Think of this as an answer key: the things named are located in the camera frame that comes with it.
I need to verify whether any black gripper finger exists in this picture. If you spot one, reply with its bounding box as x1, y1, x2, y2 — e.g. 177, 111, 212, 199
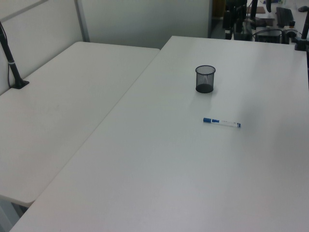
223, 11, 233, 40
234, 11, 243, 34

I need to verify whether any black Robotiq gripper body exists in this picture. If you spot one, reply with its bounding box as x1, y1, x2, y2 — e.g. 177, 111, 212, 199
226, 0, 247, 13

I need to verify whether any blue capped white marker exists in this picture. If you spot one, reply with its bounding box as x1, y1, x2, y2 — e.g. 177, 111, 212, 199
202, 117, 242, 130

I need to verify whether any black electronics box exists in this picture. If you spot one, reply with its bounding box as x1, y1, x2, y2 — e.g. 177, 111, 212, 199
256, 28, 283, 44

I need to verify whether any black computer keyboard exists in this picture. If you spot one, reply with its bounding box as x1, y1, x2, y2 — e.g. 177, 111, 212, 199
275, 6, 295, 28

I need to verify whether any black knob control device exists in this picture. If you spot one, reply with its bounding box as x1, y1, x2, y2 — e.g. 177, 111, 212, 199
282, 20, 299, 44

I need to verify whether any black mesh pen cup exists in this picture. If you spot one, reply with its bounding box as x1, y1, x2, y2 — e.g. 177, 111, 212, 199
195, 65, 217, 94

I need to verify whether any pale grey partition panel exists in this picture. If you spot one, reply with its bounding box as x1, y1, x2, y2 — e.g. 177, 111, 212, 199
81, 0, 213, 51

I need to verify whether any white side table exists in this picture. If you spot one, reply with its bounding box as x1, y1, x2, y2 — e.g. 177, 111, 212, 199
0, 41, 161, 207

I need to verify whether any white partition panel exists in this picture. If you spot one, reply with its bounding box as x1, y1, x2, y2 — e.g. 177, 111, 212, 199
0, 0, 84, 96

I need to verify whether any black pole with white band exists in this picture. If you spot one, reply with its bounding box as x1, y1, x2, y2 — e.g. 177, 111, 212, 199
0, 20, 30, 90

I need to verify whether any grey metal partition post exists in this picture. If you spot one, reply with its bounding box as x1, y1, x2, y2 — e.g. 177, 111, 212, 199
75, 0, 91, 43

